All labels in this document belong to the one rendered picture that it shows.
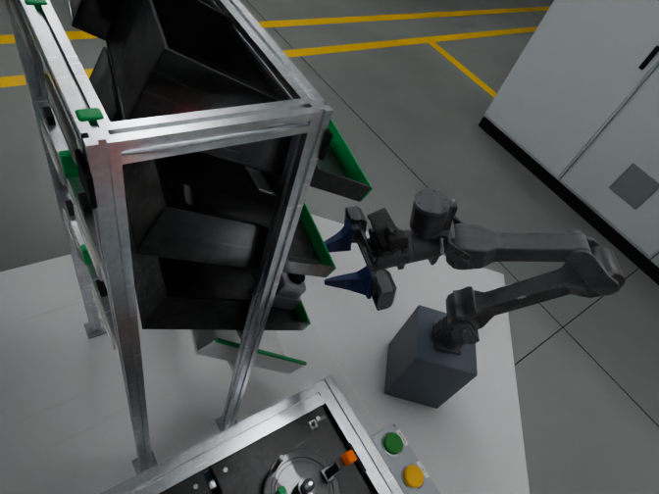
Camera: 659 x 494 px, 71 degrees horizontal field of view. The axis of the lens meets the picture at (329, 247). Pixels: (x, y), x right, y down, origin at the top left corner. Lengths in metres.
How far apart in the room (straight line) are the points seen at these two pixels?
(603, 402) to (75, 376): 2.44
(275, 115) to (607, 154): 3.34
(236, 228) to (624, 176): 3.26
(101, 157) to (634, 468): 2.68
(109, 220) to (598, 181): 3.49
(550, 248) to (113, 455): 0.89
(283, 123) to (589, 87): 3.31
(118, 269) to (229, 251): 0.15
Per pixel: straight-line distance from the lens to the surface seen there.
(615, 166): 3.62
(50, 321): 1.20
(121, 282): 0.45
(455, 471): 1.19
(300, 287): 0.76
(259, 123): 0.37
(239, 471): 0.93
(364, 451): 1.01
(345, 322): 1.23
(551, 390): 2.67
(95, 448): 1.07
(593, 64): 3.61
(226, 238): 0.52
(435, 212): 0.72
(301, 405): 1.00
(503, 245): 0.81
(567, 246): 0.84
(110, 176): 0.36
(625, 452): 2.80
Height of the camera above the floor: 1.87
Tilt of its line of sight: 48 degrees down
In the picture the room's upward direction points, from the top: 23 degrees clockwise
